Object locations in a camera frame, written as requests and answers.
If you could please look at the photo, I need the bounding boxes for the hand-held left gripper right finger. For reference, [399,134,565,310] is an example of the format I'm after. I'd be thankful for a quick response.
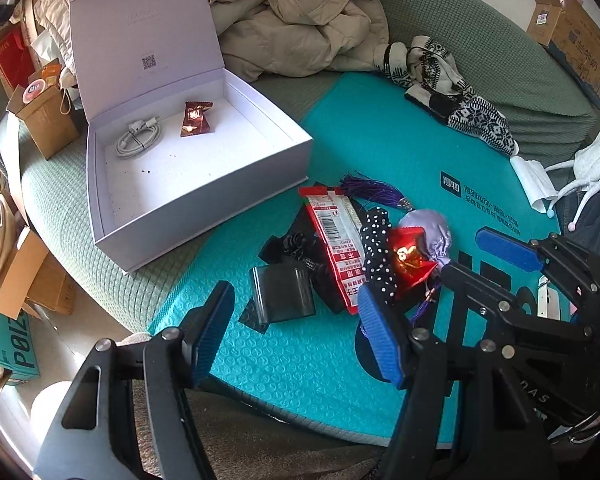
[356,284,546,480]

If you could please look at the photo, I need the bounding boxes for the black polka dot scrunchie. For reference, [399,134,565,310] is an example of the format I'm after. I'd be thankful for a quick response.
[359,206,398,308]

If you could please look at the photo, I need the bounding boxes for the white tissue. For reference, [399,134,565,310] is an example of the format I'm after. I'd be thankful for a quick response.
[510,156,561,211]

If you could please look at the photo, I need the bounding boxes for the round pink label jar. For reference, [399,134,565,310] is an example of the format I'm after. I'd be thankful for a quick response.
[21,79,45,105]

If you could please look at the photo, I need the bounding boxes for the white lidded gift box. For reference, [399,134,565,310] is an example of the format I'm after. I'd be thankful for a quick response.
[62,0,315,275]

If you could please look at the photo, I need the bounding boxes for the dark translucent plastic case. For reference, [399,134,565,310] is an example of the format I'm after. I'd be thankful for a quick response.
[249,265,317,325]

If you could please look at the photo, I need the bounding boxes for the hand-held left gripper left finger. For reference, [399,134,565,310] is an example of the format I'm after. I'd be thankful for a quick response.
[32,281,237,480]

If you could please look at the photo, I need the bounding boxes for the lavender sachet with purple tassel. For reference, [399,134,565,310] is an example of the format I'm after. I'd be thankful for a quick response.
[339,172,453,323]

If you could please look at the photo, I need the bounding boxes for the red gold candy packet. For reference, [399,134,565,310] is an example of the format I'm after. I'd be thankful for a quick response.
[389,227,441,286]

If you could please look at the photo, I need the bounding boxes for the coiled white cable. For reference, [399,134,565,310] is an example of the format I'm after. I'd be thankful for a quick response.
[115,116,163,160]

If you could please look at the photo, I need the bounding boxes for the white garment with pompom strings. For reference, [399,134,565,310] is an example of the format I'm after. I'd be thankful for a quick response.
[545,105,600,231]

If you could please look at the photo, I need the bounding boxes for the printed cardboard box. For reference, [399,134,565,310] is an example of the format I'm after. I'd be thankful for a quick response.
[522,0,600,111]

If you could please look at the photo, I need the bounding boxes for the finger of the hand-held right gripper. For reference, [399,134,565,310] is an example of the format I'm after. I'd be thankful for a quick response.
[442,262,591,346]
[475,226,593,291]

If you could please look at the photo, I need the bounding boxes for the green sofa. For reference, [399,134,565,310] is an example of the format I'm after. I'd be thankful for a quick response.
[0,0,600,336]

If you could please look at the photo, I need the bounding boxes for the small brown cardboard box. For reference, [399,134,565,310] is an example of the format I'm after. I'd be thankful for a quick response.
[6,84,81,160]

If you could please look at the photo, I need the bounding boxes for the brown fuzzy cushion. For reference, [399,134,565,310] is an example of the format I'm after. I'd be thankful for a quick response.
[115,332,396,480]

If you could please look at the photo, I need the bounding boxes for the black white patterned knitwear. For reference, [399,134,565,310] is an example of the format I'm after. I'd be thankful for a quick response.
[372,35,518,158]

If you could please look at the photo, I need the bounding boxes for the teal bubble mailer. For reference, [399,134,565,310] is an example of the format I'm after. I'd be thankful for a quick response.
[147,71,563,448]

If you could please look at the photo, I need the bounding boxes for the beige padded jacket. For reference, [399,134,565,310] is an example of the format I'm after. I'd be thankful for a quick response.
[200,0,391,83]

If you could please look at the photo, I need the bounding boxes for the red paper bag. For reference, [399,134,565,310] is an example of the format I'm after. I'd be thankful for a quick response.
[0,27,36,93]

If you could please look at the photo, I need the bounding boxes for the dark red candy wrapper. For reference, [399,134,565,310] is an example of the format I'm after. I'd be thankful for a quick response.
[180,101,215,138]

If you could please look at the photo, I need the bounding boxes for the open plain cardboard box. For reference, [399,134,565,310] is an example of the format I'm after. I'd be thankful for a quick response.
[0,227,76,316]

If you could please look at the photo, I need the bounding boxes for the red white snack packet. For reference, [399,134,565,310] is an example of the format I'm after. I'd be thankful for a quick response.
[299,186,368,316]

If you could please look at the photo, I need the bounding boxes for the teal printed box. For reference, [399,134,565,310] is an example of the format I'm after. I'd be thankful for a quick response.
[0,295,41,383]

